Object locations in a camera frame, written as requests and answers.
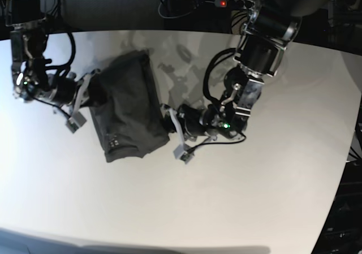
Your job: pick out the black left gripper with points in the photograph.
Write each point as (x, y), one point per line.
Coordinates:
(192, 120)

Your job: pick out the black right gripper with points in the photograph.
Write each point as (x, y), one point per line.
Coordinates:
(63, 91)

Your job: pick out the grey T-shirt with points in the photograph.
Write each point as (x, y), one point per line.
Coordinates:
(128, 122)

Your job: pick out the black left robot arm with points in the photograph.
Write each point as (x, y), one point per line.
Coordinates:
(271, 26)

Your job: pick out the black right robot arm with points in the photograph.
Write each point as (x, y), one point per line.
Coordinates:
(34, 77)

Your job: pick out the black power strip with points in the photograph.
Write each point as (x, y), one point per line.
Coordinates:
(234, 4)

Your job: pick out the black OpenArm base box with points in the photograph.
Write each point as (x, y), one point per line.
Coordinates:
(341, 232)

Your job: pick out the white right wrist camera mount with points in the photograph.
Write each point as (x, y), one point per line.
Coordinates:
(77, 120)

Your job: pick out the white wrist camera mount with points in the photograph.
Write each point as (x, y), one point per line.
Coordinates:
(183, 151)
(77, 120)

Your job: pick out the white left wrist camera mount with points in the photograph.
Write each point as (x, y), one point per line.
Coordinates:
(183, 151)

